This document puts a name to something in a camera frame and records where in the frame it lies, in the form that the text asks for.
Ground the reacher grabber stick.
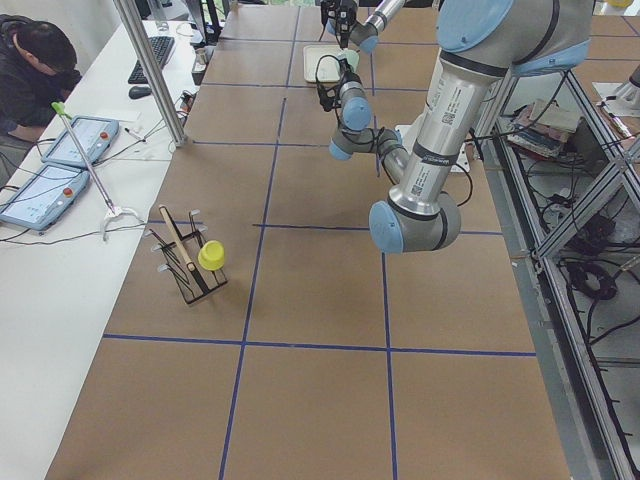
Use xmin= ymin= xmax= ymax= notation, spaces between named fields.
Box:
xmin=51 ymin=102 xmax=144 ymax=242

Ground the black computer mouse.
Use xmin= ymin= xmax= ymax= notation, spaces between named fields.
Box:
xmin=128 ymin=85 xmax=152 ymax=100

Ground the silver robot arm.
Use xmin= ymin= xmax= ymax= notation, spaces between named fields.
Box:
xmin=330 ymin=1 xmax=594 ymax=253
xmin=320 ymin=0 xmax=441 ymax=53

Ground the lower teach pendant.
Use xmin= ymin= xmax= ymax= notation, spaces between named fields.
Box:
xmin=1 ymin=163 xmax=90 ymax=232

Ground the aluminium frame post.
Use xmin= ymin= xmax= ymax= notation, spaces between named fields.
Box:
xmin=114 ymin=0 xmax=187 ymax=148

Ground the black wire cup rack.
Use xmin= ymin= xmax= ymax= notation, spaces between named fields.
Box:
xmin=145 ymin=205 xmax=228 ymax=306

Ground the black keyboard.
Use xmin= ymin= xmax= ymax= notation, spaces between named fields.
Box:
xmin=127 ymin=35 xmax=176 ymax=85

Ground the yellow cup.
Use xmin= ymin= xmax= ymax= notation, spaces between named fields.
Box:
xmin=198 ymin=240 xmax=226 ymax=271

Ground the upper teach pendant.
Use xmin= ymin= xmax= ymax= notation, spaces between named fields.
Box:
xmin=41 ymin=116 xmax=120 ymax=168

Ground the white side table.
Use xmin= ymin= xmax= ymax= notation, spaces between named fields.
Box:
xmin=1 ymin=28 xmax=175 ymax=479

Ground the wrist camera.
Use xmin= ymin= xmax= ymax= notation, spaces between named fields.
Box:
xmin=316 ymin=82 xmax=341 ymax=112
xmin=319 ymin=0 xmax=341 ymax=25

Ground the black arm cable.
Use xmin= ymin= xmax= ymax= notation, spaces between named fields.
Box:
xmin=315 ymin=53 xmax=351 ymax=109

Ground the cream bear serving tray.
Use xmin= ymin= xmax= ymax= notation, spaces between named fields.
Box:
xmin=303 ymin=44 xmax=344 ymax=83

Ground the person in black jacket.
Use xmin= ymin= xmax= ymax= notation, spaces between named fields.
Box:
xmin=1 ymin=14 xmax=81 ymax=143

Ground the aluminium frame rack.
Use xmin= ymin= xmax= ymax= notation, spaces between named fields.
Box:
xmin=486 ymin=74 xmax=639 ymax=479

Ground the teach pendant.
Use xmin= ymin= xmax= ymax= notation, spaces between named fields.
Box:
xmin=41 ymin=116 xmax=120 ymax=168
xmin=1 ymin=163 xmax=90 ymax=232

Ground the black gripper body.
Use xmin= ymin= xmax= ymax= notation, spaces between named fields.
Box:
xmin=335 ymin=4 xmax=357 ymax=49
xmin=337 ymin=58 xmax=356 ymax=85

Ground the light green cup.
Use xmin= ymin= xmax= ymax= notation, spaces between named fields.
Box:
xmin=341 ymin=49 xmax=360 ymax=72

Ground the metal cup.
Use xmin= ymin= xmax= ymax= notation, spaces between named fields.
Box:
xmin=193 ymin=48 xmax=208 ymax=74

